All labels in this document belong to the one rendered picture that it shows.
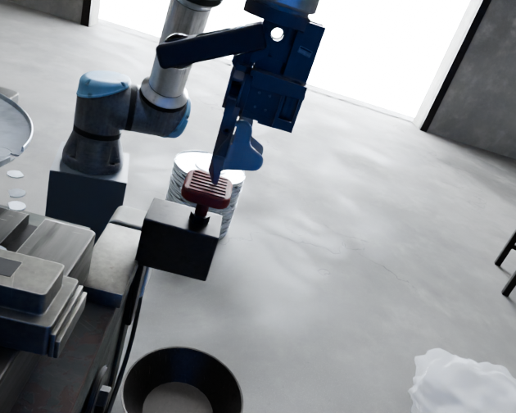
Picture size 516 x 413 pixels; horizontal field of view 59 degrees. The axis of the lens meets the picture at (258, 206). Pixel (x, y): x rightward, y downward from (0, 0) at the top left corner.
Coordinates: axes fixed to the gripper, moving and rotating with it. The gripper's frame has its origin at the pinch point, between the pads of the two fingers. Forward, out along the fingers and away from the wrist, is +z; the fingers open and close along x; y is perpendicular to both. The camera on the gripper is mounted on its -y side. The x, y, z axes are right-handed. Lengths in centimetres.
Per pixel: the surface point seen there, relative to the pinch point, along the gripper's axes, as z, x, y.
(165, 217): 7.0, -1.5, -4.0
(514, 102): 21, 437, 290
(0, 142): -0.6, -8.5, -21.0
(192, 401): 77, 30, 11
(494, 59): -12, 437, 247
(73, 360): 15.5, -18.5, -8.2
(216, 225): 7.0, -0.1, 2.5
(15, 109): -0.6, 0.5, -23.7
